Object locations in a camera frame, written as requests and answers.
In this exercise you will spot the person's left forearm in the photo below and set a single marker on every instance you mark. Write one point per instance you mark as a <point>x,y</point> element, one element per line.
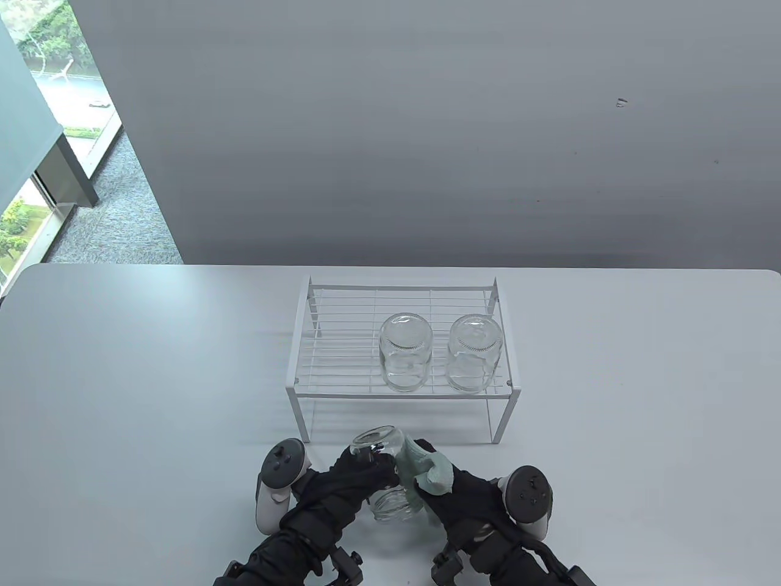
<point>274,558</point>

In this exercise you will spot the person's right forearm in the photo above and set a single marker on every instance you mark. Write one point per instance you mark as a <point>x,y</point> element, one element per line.
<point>525,561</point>

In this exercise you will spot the green fish scale cleaning cloth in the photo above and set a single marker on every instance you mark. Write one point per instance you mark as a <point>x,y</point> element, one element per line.
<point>436,476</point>

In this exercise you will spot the black forearm sensor box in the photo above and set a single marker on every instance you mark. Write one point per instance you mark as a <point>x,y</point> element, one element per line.
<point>227,574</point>
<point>579,577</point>

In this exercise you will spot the grey metal beam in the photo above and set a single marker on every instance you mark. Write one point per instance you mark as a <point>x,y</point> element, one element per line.
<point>70,177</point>

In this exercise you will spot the person's left hand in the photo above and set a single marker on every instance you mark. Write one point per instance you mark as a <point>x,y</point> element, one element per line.
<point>341,488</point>

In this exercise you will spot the grey white hand controller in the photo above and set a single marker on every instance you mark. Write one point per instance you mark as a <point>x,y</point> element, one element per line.
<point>280,470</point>
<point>531,497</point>

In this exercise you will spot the pale grey partition panel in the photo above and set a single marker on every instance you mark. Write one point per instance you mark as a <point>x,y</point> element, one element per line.
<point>24,134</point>

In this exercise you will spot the window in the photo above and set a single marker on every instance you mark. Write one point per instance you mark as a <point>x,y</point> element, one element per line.
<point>91,73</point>

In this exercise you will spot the person's right hand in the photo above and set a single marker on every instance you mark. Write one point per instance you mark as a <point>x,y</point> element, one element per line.
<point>464,500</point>

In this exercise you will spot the clear glass jar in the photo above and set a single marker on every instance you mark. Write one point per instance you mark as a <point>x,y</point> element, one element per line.
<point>390,503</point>
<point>406,357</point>
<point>475,360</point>

